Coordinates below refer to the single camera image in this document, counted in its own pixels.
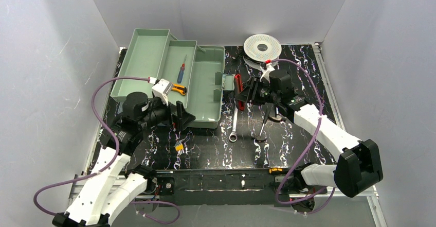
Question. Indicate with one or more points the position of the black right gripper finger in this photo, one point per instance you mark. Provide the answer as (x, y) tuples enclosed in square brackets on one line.
[(245, 97), (252, 84)]

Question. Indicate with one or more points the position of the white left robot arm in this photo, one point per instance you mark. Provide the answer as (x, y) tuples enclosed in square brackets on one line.
[(95, 205)]

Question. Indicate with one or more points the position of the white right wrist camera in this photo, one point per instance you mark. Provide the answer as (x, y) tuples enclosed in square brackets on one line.
[(266, 67)]

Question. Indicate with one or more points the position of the orange utility knife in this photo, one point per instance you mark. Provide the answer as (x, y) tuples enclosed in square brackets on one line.
[(179, 89)]

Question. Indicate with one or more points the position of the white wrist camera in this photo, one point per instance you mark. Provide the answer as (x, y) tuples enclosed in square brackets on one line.
[(161, 88), (266, 67)]

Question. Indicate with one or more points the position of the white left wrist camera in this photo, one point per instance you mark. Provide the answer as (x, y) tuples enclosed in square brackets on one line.
[(161, 88)]

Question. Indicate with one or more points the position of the white filament spool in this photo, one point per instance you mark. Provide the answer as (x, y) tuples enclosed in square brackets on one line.
[(260, 48)]

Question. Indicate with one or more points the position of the red black utility knife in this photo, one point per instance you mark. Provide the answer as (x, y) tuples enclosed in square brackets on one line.
[(238, 87)]

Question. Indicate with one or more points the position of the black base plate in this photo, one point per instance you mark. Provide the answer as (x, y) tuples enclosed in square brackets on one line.
[(214, 187)]

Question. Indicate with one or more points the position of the aluminium frame rail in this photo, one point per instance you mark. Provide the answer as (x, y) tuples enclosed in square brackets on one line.
[(332, 205)]

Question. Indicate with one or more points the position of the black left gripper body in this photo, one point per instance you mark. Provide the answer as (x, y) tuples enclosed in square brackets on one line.
[(173, 115)]

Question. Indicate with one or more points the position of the small yellow bit holder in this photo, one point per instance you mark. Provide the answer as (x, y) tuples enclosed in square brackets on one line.
[(180, 149)]

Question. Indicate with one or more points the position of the silver combination wrench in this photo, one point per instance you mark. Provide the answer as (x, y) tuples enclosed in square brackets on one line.
[(233, 134)]

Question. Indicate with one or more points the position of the black marbled table mat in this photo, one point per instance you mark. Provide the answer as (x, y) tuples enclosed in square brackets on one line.
[(211, 148)]

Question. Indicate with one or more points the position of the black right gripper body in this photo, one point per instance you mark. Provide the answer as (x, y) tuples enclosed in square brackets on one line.
[(254, 91)]

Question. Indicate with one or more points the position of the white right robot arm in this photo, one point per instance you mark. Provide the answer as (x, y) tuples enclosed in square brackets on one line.
[(358, 165)]

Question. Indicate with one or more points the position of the yellow black screwdriver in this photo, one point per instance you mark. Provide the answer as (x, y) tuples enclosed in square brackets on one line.
[(278, 171)]

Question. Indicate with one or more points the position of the red handled pliers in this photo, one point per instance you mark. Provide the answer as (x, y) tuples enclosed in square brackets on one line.
[(274, 115)]

